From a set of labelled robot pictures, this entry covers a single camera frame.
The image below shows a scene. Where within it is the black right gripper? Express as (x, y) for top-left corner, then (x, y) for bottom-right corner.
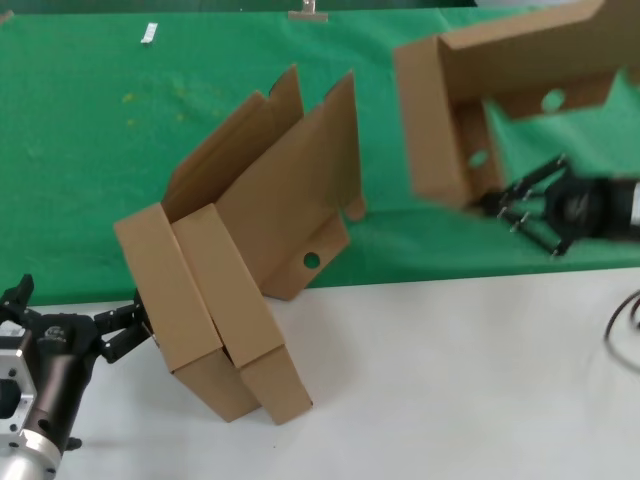
(479, 153), (609, 259)

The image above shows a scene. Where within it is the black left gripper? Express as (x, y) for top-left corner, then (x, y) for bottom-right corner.
(0, 273), (151, 449)

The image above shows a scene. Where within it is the large open cardboard box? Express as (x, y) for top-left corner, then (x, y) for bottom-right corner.
(113, 63), (304, 424)

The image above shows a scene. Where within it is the green table cloth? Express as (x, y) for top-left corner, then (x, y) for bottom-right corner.
(0, 4), (640, 307)

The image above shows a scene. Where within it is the metal clamp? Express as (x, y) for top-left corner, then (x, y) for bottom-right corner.
(287, 0), (329, 23)

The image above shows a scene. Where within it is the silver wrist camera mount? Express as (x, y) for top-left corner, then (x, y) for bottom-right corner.
(0, 319), (40, 437)

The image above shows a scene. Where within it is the black cable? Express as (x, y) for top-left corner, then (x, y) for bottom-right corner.
(603, 288), (640, 372)

